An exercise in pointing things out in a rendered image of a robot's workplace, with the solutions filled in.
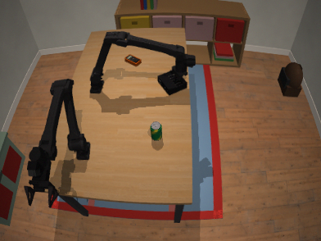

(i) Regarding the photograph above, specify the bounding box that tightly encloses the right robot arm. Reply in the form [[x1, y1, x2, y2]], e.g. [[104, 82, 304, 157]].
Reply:
[[27, 79, 90, 181]]

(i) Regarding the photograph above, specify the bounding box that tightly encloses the orange pocket multimeter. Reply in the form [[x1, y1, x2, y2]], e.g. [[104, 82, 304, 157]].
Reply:
[[125, 54, 142, 66]]

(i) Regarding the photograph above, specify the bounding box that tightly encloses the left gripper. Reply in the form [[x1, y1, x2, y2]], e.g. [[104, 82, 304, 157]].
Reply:
[[172, 64, 188, 80]]

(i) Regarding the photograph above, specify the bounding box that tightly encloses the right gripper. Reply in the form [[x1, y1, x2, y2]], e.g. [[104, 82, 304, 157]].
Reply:
[[24, 180, 59, 208]]

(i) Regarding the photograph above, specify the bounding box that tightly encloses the green and yellow drink can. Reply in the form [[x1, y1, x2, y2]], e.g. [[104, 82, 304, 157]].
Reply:
[[150, 121, 162, 141]]

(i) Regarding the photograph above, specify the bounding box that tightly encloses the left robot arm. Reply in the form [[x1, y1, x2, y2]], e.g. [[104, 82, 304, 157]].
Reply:
[[90, 31, 196, 93]]

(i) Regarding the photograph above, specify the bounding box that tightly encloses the black lighting desk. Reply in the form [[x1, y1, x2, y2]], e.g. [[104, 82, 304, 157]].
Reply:
[[157, 70, 188, 95]]

